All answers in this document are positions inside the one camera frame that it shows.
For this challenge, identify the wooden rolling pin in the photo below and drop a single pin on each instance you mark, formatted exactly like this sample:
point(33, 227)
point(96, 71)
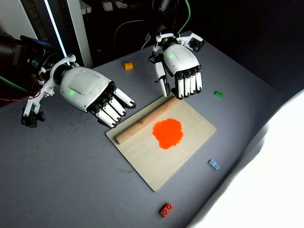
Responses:
point(147, 120)

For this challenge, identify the yellow toy brick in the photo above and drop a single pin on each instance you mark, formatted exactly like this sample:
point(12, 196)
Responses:
point(128, 66)

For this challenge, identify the LED light strip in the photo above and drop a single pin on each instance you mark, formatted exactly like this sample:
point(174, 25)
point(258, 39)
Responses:
point(55, 31)

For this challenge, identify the grey table cloth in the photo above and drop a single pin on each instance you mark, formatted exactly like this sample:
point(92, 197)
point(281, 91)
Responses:
point(59, 178)

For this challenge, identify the orange play dough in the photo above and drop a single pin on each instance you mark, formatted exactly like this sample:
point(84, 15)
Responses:
point(167, 133)

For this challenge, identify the white cabinet panel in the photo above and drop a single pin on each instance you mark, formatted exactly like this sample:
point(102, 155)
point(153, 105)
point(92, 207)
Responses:
point(14, 16)

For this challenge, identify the light wooden board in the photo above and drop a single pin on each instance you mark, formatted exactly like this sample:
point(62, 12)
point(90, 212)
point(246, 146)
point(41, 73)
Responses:
point(152, 166)

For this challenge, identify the green toy brick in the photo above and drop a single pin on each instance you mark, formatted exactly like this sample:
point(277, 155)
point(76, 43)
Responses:
point(218, 94)

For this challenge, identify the red toy brick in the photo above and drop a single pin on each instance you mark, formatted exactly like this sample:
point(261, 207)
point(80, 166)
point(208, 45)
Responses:
point(166, 210)

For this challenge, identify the light blue toy brick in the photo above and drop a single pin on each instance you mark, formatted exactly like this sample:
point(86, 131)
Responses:
point(214, 164)

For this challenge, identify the white frame post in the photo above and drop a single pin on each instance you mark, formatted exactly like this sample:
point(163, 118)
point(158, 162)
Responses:
point(78, 31)

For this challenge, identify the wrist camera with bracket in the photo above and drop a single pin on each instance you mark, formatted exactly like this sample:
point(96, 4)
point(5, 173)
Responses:
point(196, 44)
point(31, 118)

